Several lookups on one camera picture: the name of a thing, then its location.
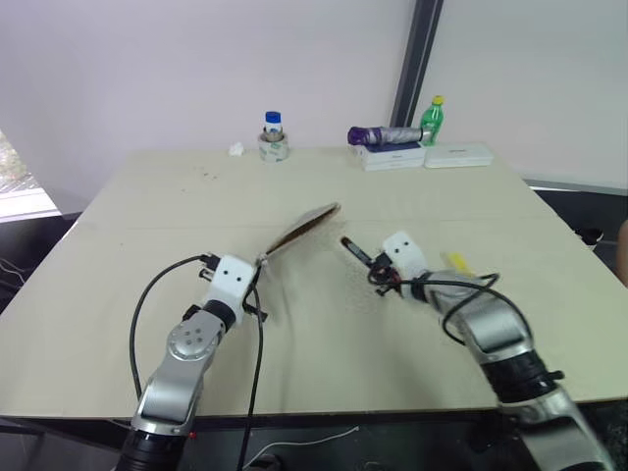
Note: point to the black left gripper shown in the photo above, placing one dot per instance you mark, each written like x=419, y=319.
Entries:
x=209, y=267

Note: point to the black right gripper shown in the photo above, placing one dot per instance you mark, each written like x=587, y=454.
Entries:
x=385, y=277

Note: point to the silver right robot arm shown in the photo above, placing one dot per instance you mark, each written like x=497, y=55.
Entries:
x=500, y=333

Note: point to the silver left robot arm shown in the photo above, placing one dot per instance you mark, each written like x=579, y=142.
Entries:
x=189, y=343

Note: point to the yellow highlighter pen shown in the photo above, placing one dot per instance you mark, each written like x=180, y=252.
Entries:
x=458, y=262

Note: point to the white box with blue lid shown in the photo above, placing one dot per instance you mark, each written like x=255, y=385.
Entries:
x=390, y=157

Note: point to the crumpled white tissue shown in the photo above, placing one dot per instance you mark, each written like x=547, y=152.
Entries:
x=237, y=149

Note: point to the white tape roll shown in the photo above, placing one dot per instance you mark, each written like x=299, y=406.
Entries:
x=274, y=147

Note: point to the folded purple grey umbrella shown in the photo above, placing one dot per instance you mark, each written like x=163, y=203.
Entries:
x=387, y=133

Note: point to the flat white case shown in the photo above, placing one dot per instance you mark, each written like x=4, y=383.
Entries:
x=457, y=155

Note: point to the small bottle with blue cap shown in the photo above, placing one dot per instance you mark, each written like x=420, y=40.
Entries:
x=273, y=122

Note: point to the green bottle with yellow cap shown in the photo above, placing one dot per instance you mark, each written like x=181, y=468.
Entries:
x=434, y=120

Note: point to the small black round object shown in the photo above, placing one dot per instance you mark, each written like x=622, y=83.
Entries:
x=592, y=236

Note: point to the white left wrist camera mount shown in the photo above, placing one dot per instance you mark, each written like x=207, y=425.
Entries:
x=230, y=282

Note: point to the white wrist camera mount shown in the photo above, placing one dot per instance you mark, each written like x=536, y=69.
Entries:
x=230, y=282
x=404, y=252

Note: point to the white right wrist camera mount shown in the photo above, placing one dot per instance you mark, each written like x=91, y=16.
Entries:
x=404, y=252

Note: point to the grey window frame post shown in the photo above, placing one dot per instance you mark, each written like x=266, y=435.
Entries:
x=417, y=59

